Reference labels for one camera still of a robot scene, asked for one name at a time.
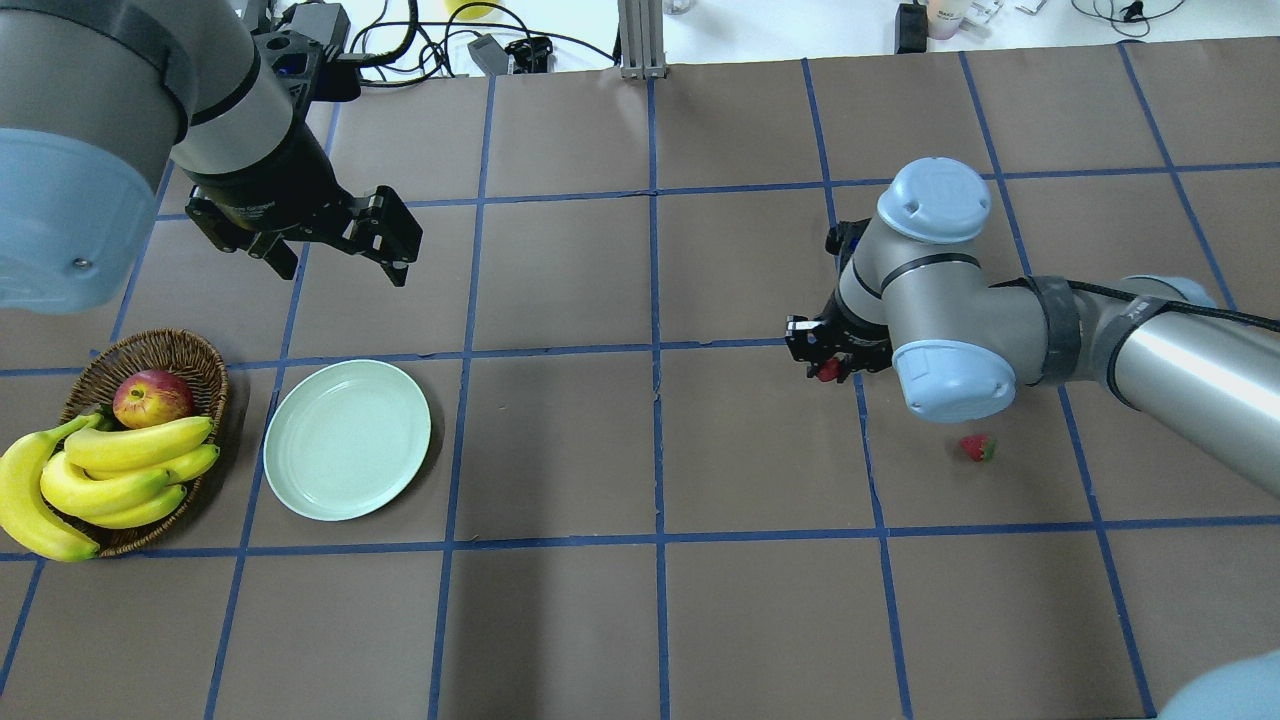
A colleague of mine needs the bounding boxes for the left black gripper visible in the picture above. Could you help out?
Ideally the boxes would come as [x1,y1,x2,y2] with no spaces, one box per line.
[186,129,422,288]

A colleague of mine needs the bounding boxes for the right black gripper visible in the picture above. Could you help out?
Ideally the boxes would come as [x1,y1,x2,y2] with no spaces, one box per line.
[785,292,892,384]

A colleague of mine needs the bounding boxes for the red strawberry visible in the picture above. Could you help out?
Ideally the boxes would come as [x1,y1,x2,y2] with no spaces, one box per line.
[812,357,842,383]
[959,434,997,462]

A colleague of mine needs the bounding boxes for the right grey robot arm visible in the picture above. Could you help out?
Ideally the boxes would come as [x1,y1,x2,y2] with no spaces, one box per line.
[783,158,1279,495]

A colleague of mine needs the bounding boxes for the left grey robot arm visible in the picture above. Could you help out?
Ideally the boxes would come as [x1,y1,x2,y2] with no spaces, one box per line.
[1,1,422,315]

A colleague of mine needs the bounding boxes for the light green plate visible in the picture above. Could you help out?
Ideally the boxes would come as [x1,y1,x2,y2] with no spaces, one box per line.
[262,359,433,521]

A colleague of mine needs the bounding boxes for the red apple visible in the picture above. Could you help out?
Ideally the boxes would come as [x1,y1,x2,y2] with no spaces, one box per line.
[111,369,195,429]

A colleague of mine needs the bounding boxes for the black power adapter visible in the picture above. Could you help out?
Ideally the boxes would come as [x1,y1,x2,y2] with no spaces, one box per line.
[893,3,928,55]

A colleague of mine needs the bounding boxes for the yellow banana bunch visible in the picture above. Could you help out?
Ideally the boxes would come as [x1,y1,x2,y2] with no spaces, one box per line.
[1,414,220,562]

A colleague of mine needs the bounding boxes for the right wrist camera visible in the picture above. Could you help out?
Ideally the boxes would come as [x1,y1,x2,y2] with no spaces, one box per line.
[824,218,870,258]

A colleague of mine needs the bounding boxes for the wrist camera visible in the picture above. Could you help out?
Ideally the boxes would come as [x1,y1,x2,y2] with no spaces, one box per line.
[243,1,361,117]
[824,218,870,258]

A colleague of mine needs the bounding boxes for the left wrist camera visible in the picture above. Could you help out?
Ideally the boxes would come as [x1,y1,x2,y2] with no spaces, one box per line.
[243,1,361,117]

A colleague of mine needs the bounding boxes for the aluminium frame post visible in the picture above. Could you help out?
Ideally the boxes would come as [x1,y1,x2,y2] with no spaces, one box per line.
[617,0,669,79]

